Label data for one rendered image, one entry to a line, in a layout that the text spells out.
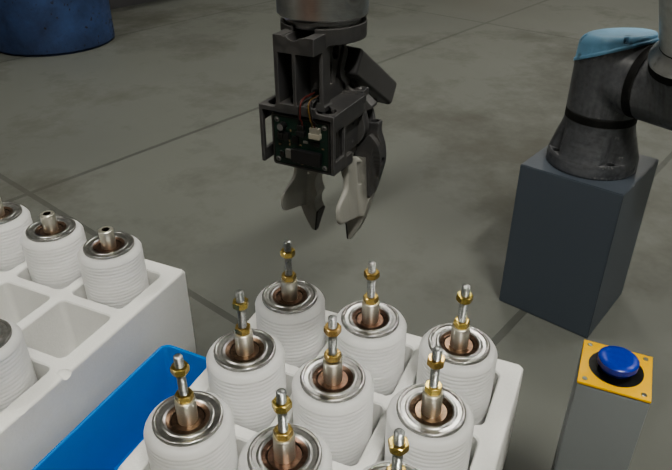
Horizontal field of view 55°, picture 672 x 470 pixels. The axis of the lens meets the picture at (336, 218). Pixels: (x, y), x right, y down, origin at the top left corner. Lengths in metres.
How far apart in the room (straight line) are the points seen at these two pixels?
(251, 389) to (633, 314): 0.83
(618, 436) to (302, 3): 0.53
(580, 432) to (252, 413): 0.37
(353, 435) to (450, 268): 0.70
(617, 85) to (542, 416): 0.53
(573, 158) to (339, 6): 0.72
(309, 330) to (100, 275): 0.34
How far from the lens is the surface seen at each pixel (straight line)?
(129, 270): 1.03
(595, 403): 0.73
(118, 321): 1.01
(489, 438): 0.82
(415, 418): 0.73
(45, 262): 1.11
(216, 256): 1.44
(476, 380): 0.81
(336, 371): 0.75
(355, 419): 0.76
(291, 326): 0.86
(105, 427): 1.00
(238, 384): 0.78
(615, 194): 1.13
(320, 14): 0.51
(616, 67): 1.10
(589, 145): 1.15
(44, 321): 1.07
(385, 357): 0.83
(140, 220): 1.62
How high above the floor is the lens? 0.79
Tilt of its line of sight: 30 degrees down
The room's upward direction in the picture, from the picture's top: straight up
